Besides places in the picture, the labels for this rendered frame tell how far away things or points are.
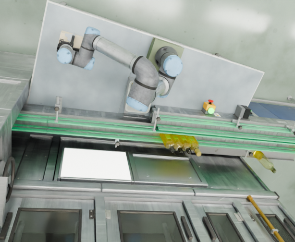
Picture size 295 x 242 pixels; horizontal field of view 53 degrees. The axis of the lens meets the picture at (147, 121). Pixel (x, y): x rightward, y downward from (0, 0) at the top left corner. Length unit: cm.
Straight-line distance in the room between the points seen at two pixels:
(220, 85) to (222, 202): 87
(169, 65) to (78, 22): 63
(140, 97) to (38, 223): 75
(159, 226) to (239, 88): 124
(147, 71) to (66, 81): 81
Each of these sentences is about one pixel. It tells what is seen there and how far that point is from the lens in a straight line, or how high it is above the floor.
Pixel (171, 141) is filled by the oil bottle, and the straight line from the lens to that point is 195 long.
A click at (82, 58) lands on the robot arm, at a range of 161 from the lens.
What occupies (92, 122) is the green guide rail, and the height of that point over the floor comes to 91.
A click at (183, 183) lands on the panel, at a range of 184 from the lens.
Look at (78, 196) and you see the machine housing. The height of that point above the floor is 143.
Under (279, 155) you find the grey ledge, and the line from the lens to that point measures 265.
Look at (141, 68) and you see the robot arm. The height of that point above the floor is 138.
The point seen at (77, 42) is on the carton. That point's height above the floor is 83.
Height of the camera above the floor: 271
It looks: 63 degrees down
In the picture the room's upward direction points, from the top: 158 degrees clockwise
